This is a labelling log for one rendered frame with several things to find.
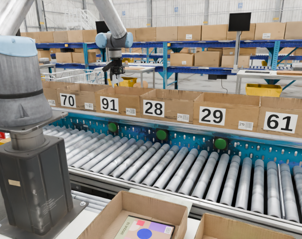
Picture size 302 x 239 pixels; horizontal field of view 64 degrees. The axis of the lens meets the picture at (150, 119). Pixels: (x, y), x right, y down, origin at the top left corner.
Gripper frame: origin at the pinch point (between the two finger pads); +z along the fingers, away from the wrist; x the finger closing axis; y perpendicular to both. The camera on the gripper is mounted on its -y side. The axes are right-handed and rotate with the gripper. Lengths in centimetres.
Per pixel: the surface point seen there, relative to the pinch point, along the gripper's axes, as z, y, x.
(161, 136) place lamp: 31, 40, -8
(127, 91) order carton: 10.8, -6.8, 28.5
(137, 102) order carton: 11.4, 18.3, -0.1
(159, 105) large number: 11.6, 35.0, -0.2
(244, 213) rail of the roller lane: 37, 97, -58
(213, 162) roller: 37, 77, -20
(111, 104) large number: 14.3, -4.2, -0.5
